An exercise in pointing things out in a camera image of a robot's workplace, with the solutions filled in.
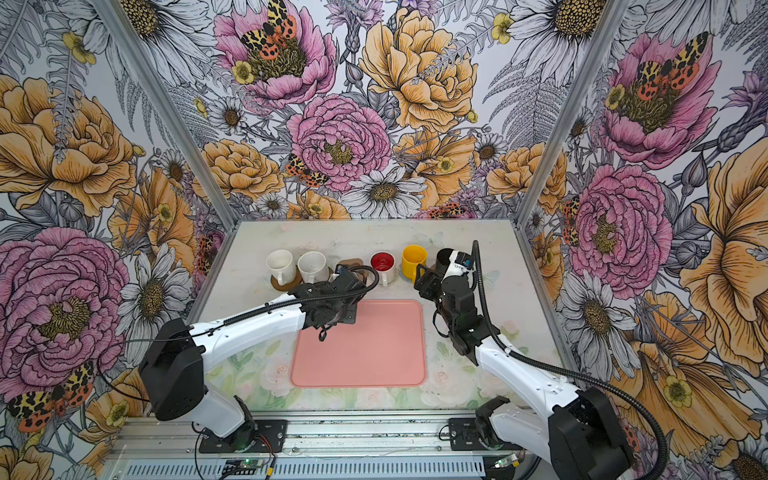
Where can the small green circuit board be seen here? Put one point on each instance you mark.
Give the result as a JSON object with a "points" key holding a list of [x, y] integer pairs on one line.
{"points": [[249, 467]]}

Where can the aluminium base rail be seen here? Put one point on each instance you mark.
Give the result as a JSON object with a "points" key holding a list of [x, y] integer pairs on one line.
{"points": [[318, 434]]}

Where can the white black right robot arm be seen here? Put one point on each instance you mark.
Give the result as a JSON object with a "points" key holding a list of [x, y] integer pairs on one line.
{"points": [[574, 430]]}

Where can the pink rectangular tray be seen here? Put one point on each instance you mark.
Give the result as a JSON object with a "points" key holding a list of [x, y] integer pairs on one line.
{"points": [[384, 347]]}

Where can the yellow mug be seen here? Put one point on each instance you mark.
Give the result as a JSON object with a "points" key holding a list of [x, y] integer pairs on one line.
{"points": [[413, 256]]}

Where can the white vented cable duct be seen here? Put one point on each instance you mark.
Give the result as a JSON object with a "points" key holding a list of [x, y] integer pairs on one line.
{"points": [[457, 467]]}

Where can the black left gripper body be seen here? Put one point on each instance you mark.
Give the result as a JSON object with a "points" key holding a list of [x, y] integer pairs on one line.
{"points": [[345, 314]]}

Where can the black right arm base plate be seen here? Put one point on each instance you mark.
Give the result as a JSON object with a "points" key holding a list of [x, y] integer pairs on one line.
{"points": [[463, 434]]}

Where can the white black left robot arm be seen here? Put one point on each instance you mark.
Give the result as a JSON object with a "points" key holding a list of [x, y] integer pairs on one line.
{"points": [[174, 366]]}

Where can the white mug red inside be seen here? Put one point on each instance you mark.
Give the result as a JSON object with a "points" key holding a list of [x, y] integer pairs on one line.
{"points": [[384, 264]]}

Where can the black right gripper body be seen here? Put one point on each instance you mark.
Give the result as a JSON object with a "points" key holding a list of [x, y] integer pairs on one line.
{"points": [[434, 291]]}

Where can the cork paw print coaster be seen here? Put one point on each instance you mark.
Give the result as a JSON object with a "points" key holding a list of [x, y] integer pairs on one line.
{"points": [[354, 262]]}

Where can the aluminium corner post right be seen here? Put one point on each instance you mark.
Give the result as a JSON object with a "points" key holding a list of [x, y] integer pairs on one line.
{"points": [[599, 48]]}

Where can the black mug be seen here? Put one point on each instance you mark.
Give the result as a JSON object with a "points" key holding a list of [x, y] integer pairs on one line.
{"points": [[443, 261]]}

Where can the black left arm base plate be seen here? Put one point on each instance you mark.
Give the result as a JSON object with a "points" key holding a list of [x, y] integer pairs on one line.
{"points": [[270, 435]]}

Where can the round dark wooden coaster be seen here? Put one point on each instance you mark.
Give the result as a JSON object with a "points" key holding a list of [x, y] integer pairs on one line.
{"points": [[296, 281]]}

